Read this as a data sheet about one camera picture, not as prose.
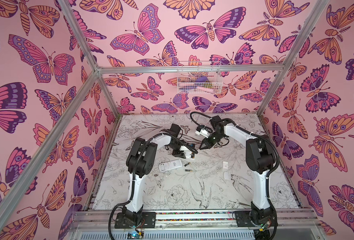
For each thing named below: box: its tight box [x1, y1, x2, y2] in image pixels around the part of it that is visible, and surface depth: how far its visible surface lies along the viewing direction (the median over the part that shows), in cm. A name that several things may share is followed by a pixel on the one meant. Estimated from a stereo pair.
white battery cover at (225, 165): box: [222, 161, 229, 169], surface depth 94 cm
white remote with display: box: [158, 158, 183, 172], surface depth 94 cm
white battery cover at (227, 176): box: [223, 171, 231, 181], surface depth 89 cm
